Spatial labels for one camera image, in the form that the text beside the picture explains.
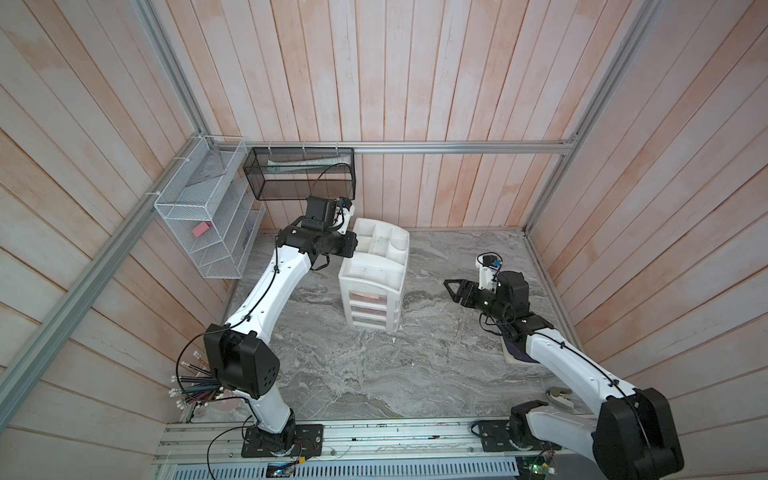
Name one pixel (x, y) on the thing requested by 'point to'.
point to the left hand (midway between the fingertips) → (352, 245)
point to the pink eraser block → (200, 229)
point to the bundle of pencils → (196, 386)
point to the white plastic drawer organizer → (374, 280)
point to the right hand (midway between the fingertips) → (451, 281)
